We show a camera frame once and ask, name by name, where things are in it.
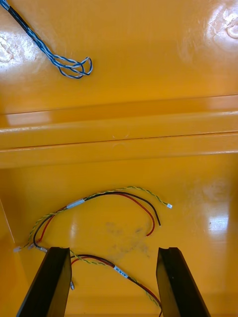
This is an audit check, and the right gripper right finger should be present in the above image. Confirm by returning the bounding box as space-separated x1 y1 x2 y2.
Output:
156 247 211 317

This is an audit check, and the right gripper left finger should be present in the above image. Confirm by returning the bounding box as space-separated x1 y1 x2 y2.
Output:
16 246 73 317

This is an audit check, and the yellow-orange plastic bin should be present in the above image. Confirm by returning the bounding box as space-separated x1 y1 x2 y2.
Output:
0 132 238 317
0 0 238 150

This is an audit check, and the red black green-yellow wire harness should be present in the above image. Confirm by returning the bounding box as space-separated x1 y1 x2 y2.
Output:
69 250 164 317
13 185 173 254

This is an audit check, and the blue-white twisted wire harness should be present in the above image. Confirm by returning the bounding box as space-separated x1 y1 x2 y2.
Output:
0 0 93 80

